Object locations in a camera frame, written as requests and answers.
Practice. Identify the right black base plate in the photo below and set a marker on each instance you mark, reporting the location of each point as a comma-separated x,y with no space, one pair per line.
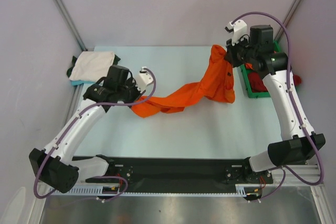
241,175

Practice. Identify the white slotted cable duct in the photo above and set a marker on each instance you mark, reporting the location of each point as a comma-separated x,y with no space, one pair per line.
102,191

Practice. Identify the folded white t shirt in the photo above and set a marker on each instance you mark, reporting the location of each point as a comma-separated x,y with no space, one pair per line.
92,65

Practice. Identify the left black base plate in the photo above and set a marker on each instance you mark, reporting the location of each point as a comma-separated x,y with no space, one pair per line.
113,170

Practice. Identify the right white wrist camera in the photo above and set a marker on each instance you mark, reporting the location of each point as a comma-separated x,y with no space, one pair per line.
237,29

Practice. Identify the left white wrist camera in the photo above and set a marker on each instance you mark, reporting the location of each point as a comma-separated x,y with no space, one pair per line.
143,79

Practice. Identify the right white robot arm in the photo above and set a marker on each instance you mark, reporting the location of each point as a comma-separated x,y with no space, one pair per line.
299,142

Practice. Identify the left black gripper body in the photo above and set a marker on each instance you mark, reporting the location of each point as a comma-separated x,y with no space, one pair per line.
129,93

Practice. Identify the left aluminium side rail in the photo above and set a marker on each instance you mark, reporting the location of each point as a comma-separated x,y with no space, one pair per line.
73,105

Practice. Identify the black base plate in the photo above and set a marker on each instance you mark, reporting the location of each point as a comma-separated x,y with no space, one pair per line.
113,170
241,175

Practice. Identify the green plastic bin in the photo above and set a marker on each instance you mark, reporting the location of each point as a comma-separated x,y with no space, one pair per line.
245,70

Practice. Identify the dark red t shirt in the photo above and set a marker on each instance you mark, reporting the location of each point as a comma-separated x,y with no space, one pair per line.
258,86

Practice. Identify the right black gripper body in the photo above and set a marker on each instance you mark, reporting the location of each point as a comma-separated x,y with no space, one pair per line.
231,56

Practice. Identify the folded light blue t shirt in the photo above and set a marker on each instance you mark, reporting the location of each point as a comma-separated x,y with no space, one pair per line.
78,83

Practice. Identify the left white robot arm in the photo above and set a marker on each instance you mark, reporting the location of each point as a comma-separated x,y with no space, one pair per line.
54,164

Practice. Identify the left aluminium corner post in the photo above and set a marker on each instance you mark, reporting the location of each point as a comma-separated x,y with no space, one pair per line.
70,24

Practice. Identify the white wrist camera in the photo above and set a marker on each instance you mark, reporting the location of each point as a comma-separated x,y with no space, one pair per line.
237,29
143,79

